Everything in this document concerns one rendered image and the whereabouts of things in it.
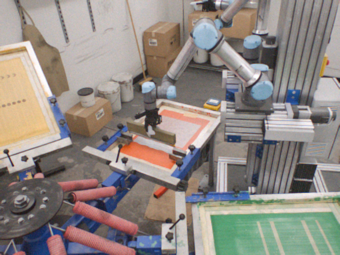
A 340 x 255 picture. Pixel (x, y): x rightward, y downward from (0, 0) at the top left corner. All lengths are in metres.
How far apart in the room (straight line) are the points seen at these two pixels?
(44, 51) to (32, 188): 2.49
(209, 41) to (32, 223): 1.09
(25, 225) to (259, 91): 1.23
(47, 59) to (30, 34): 0.31
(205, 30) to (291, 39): 0.61
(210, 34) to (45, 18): 2.55
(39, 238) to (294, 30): 1.65
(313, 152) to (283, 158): 0.21
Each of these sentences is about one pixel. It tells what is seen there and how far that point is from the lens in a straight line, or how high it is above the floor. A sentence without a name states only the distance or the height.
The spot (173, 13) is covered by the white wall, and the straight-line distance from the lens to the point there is 5.78.
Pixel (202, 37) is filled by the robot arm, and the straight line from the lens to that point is 1.48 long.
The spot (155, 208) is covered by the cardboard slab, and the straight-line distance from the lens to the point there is 2.82.
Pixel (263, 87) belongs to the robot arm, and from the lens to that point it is 1.61.
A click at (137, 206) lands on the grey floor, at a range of 2.88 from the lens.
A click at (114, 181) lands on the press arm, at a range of 1.64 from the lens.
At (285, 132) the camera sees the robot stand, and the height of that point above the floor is 1.16.
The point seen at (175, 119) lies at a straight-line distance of 2.23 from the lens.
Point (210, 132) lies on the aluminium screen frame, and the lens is 2.03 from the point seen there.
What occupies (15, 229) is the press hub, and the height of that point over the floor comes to 1.31.
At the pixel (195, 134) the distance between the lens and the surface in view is 2.06.
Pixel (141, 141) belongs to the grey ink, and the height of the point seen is 0.96.
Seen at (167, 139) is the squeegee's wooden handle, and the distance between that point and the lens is 1.79.
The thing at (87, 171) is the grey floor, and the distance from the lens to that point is 3.38.
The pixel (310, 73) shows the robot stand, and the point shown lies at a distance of 1.99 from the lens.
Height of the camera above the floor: 2.16
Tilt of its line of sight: 35 degrees down
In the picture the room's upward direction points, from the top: 4 degrees counter-clockwise
